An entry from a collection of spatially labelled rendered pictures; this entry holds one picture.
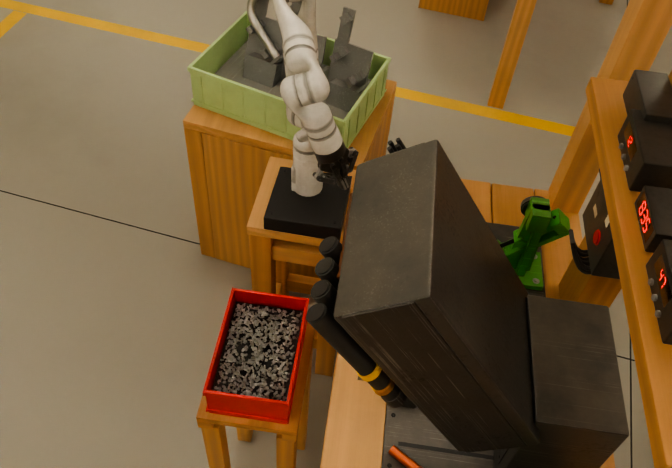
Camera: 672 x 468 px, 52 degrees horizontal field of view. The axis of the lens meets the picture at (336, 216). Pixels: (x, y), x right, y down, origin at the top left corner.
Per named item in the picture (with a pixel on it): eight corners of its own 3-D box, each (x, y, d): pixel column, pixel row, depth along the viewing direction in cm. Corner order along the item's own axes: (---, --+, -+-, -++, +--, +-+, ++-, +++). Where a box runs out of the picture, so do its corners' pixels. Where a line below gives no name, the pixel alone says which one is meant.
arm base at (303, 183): (290, 193, 212) (289, 152, 200) (297, 174, 218) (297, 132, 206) (319, 199, 211) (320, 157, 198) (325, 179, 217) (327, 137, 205)
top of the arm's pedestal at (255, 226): (246, 234, 212) (246, 226, 209) (270, 164, 233) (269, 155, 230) (348, 251, 210) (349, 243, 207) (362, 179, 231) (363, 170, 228)
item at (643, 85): (632, 141, 137) (646, 114, 132) (621, 94, 147) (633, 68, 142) (667, 145, 137) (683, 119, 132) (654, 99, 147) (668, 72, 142)
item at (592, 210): (588, 275, 141) (615, 228, 129) (579, 214, 152) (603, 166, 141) (649, 284, 140) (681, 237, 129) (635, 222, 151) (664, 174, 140)
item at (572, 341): (492, 485, 156) (534, 421, 130) (489, 368, 176) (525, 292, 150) (573, 498, 155) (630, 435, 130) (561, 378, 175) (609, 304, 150)
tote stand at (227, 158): (201, 254, 307) (182, 120, 248) (245, 177, 341) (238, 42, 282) (345, 296, 296) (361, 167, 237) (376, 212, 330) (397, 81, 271)
